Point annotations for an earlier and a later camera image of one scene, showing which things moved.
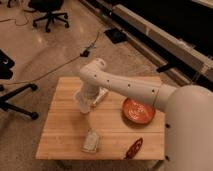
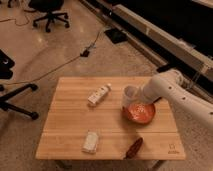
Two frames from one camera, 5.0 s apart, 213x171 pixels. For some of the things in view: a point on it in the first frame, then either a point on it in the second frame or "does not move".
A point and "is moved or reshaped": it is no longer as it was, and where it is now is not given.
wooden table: x=102 y=133 does not move
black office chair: x=49 y=7 does not move
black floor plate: x=116 y=35 does not move
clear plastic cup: x=81 y=97 is moved or reshaped
